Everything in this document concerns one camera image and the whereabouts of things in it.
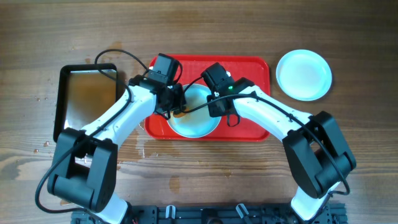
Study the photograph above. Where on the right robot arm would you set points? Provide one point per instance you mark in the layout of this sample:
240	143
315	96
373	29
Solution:
317	152

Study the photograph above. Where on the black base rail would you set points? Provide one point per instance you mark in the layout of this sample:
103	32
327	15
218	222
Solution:
264	214

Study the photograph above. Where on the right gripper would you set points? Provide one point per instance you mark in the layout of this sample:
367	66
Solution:
214	110

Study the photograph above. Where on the red plastic tray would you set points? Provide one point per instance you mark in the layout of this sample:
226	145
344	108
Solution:
253	68

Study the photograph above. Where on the orange green sponge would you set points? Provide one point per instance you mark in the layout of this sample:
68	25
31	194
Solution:
178	114

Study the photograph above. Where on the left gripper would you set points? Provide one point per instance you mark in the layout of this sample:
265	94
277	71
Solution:
180	100

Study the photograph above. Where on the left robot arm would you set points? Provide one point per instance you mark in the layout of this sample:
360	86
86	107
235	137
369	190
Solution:
83	169

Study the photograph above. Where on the black metal water pan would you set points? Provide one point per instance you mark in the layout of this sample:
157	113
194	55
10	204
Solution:
85	92

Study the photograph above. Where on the white plate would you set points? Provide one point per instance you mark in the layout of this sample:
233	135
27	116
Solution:
198	123
304	75

